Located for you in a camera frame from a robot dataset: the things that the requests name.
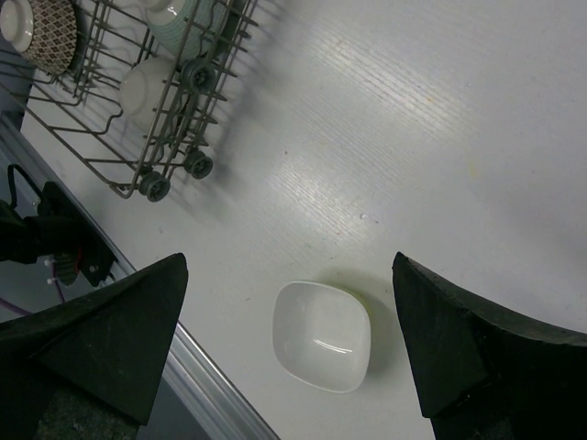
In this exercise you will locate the white square bowl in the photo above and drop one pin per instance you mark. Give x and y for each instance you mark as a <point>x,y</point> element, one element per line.
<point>321,335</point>

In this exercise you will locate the small flower shaped dish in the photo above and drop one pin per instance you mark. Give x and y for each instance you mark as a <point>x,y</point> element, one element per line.
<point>150,91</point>

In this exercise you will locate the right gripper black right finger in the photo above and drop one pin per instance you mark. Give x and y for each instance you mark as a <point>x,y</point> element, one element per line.
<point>483,371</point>

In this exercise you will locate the aluminium mounting rail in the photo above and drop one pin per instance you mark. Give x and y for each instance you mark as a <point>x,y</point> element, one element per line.
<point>191,382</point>

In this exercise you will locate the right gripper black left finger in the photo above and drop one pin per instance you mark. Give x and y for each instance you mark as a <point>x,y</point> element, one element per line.
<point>91,368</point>

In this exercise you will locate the grey wire dish rack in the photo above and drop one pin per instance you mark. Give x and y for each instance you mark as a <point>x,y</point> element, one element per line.
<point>78,113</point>

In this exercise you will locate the brown geometric pattern bowl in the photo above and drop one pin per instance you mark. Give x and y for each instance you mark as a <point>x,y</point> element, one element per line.
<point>42,32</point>

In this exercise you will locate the pale teal bowl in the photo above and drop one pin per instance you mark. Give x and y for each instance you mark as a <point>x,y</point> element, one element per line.
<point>187,30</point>

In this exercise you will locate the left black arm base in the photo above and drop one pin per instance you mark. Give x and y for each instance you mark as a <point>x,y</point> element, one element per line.
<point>59,228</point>

